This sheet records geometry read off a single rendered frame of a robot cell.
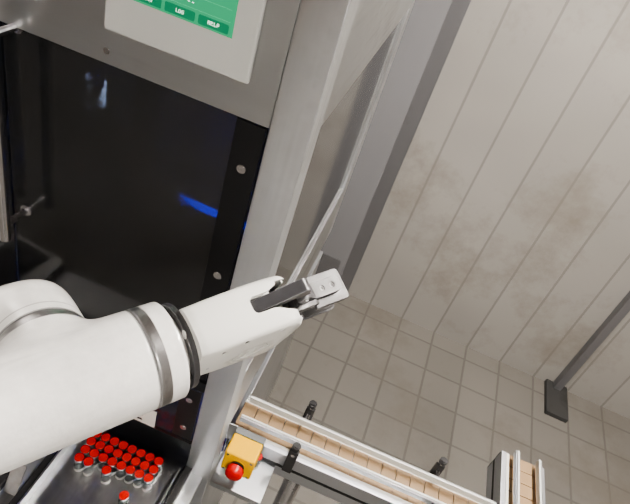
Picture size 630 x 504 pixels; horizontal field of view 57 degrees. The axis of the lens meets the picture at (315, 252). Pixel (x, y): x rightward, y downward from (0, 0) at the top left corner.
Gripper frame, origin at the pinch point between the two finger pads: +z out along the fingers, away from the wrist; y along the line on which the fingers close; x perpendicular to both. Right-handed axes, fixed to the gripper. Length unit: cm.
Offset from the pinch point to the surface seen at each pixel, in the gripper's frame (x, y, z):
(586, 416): -78, -177, 239
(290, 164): 22.4, -15.2, 15.7
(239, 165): 26.6, -20.6, 11.2
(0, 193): 44, -47, -17
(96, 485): -4, -98, -10
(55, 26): 54, -20, -7
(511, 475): -49, -79, 83
